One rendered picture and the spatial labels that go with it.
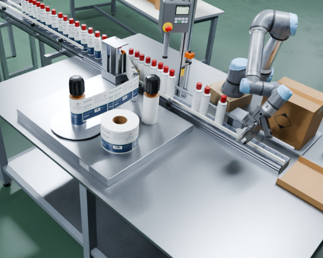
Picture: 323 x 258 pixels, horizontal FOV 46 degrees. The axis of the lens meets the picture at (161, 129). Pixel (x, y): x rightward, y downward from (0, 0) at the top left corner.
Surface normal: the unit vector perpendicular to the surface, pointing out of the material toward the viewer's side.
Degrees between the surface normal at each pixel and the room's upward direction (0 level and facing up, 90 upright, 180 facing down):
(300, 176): 0
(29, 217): 0
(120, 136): 90
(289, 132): 90
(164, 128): 0
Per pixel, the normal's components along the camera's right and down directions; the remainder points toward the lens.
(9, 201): 0.08, -0.79
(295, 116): -0.67, 0.41
